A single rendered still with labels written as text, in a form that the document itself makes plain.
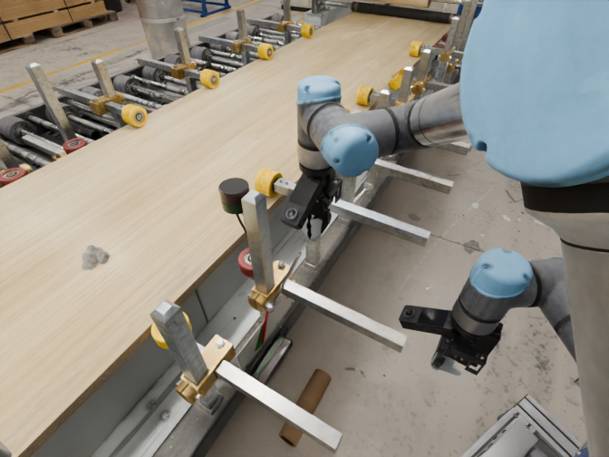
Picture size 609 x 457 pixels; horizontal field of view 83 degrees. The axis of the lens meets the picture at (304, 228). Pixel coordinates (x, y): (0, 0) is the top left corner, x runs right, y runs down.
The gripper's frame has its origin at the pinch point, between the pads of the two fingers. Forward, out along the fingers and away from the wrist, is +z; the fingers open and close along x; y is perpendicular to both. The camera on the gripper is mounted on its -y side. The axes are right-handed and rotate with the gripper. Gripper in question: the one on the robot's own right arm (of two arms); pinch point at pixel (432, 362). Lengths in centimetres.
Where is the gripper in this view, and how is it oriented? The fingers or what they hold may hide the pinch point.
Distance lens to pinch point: 87.7
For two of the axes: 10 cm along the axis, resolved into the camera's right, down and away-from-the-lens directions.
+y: 8.6, 3.5, -3.7
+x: 5.1, -6.0, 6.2
